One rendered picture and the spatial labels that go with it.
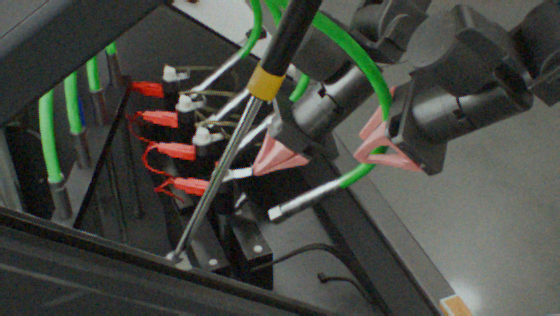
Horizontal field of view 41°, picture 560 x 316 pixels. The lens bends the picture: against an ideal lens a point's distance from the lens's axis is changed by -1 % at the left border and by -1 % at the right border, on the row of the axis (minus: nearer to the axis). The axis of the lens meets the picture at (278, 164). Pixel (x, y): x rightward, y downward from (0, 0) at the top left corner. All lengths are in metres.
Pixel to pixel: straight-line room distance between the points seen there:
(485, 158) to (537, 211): 0.29
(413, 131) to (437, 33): 0.12
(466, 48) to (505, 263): 1.77
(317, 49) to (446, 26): 0.21
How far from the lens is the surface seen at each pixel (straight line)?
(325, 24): 0.73
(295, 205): 0.88
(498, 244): 2.47
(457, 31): 0.67
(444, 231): 2.47
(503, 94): 0.72
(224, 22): 1.50
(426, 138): 0.77
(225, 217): 1.00
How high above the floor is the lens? 1.74
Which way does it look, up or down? 41 degrees down
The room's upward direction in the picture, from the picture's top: straight up
